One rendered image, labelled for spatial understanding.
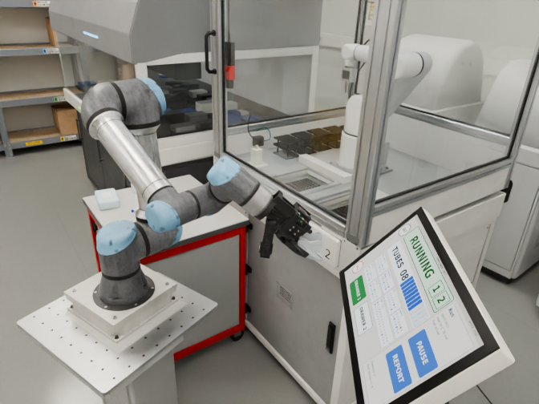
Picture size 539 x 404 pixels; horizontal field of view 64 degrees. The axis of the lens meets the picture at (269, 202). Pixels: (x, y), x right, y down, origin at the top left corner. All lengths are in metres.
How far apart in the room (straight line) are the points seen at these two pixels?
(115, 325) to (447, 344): 0.90
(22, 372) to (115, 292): 1.21
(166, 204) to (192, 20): 1.53
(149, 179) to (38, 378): 1.61
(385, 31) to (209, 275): 1.30
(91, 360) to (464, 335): 0.98
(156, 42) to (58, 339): 1.47
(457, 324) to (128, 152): 0.81
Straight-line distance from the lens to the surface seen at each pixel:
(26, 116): 5.81
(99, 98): 1.22
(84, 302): 1.47
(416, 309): 1.00
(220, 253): 2.01
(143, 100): 1.27
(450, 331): 0.92
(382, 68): 1.30
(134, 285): 1.41
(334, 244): 1.55
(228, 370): 2.32
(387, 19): 1.28
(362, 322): 1.10
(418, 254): 1.11
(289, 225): 1.04
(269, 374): 2.30
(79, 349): 1.43
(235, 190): 1.00
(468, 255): 2.22
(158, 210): 1.00
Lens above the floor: 1.72
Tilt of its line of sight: 26 degrees down
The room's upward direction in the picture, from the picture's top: 2 degrees clockwise
